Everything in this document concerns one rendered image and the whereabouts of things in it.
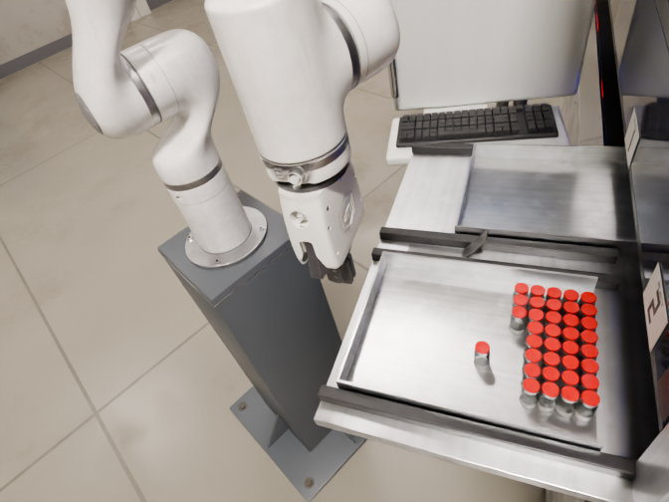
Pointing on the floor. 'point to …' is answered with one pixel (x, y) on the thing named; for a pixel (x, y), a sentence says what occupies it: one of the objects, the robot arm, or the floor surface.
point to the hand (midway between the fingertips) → (339, 267)
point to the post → (653, 471)
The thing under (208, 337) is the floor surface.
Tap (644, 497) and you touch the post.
